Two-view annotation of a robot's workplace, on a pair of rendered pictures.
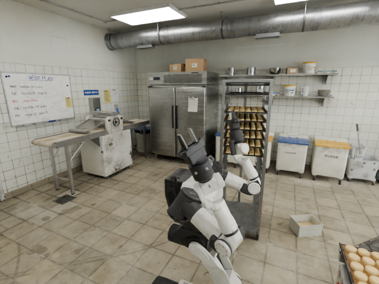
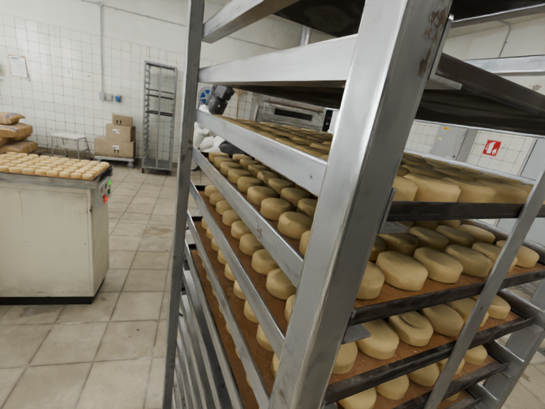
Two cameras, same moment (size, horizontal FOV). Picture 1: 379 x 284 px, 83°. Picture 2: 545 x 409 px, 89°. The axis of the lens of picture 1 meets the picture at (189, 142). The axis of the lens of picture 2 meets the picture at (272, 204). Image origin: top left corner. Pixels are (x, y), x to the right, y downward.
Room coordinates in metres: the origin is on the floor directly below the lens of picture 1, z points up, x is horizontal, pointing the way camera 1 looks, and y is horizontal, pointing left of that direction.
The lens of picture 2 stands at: (2.80, -1.07, 1.46)
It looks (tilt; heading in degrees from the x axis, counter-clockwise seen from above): 19 degrees down; 138
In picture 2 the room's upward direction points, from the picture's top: 11 degrees clockwise
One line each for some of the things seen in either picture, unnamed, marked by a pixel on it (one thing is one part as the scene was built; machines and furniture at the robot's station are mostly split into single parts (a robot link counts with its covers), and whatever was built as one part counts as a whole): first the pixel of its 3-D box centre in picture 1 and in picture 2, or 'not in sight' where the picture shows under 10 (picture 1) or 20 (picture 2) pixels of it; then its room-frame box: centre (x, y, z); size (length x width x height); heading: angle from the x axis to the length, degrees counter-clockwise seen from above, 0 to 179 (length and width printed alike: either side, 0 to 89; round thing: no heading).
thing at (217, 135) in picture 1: (229, 147); not in sight; (4.77, -0.92, 0.38); 0.64 x 0.54 x 0.77; 158
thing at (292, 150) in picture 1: (291, 154); not in sight; (4.23, -2.09, 0.38); 0.64 x 0.54 x 0.77; 154
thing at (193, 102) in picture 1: (192, 104); not in sight; (4.54, -0.07, 1.39); 0.22 x 0.03 x 0.31; 65
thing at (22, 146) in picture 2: not in sight; (14, 147); (-3.17, -1.33, 0.19); 0.72 x 0.42 x 0.15; 160
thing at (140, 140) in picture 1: (144, 138); not in sight; (5.82, 1.24, 0.33); 0.54 x 0.53 x 0.66; 65
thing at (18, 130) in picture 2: not in sight; (9, 128); (-3.15, -1.36, 0.47); 0.72 x 0.42 x 0.17; 161
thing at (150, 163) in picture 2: not in sight; (160, 120); (-2.43, 0.65, 0.93); 0.64 x 0.51 x 1.78; 158
